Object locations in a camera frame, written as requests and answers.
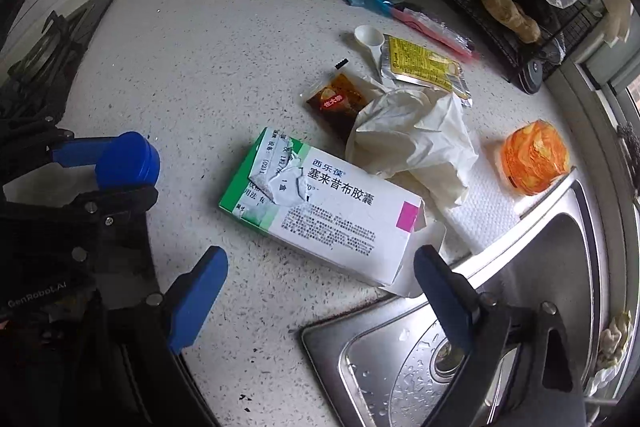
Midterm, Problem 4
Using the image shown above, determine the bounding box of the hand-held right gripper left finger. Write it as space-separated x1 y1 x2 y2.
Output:
100 246 229 427

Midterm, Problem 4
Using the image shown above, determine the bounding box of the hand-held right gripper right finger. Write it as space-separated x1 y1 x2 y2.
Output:
413 245 588 427

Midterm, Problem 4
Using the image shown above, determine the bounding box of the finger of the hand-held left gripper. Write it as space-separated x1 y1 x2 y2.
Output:
0 114 123 170
0 179 160 228

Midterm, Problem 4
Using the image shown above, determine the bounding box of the blue bottle cap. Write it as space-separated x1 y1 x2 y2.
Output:
94 131 161 192

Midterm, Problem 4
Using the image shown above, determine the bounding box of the white green medicine box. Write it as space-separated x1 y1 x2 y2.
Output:
218 127 447 299

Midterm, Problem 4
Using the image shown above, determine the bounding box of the orange jelly cup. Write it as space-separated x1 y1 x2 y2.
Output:
500 119 572 196

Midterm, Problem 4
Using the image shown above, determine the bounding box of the yellow foil packet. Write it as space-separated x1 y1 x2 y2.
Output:
380 34 473 108

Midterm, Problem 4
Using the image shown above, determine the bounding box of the white paper towel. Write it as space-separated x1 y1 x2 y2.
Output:
400 147 523 255

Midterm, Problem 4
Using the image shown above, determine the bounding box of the black gas stove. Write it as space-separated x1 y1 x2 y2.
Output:
0 0 128 128

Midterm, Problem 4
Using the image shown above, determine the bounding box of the stainless steel sink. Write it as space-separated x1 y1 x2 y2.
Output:
300 167 621 427

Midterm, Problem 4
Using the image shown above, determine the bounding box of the crumpled white tissue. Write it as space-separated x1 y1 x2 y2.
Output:
345 87 480 210

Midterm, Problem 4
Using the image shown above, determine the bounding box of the crumpled dish rag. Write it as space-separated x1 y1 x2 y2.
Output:
585 309 633 398

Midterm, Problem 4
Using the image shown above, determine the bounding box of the brown sauce packet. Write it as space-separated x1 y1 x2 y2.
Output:
300 73 381 142

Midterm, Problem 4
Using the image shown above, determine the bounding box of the black round rack foot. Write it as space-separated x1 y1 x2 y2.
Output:
517 57 546 95

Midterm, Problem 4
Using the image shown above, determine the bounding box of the white plastic measuring spoon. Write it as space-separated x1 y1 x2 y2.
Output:
354 25 396 88

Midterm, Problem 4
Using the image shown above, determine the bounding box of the pink plastic wrapper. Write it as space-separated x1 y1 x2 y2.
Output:
390 3 481 60

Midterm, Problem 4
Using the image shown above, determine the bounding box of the tan bread loaf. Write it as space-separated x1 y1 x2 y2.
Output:
478 0 542 44

